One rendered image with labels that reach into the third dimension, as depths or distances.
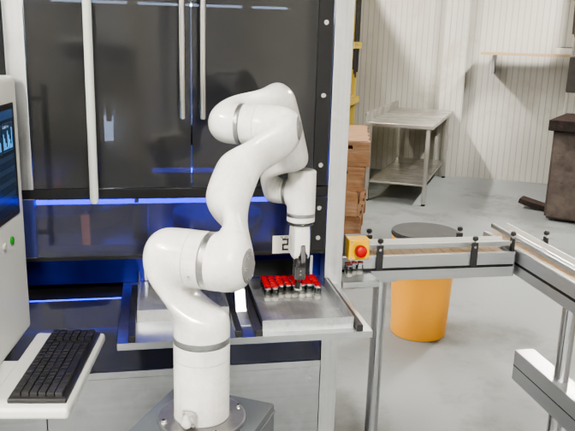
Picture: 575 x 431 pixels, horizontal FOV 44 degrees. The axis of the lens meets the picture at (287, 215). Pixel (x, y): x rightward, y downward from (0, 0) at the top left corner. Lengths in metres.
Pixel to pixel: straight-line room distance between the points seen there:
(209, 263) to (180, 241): 0.08
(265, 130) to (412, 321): 2.68
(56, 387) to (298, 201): 0.82
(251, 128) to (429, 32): 7.71
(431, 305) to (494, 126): 5.39
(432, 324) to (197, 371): 2.78
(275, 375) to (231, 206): 1.10
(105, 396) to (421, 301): 2.15
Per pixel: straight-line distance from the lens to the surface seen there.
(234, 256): 1.39
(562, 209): 7.34
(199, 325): 1.46
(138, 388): 2.45
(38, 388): 1.87
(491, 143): 9.29
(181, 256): 1.43
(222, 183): 1.52
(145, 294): 2.27
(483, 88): 9.23
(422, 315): 4.12
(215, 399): 1.54
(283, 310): 2.13
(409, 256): 2.56
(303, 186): 2.05
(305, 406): 2.55
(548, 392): 2.69
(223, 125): 1.67
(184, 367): 1.51
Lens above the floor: 1.67
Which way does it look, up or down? 14 degrees down
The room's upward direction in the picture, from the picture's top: 2 degrees clockwise
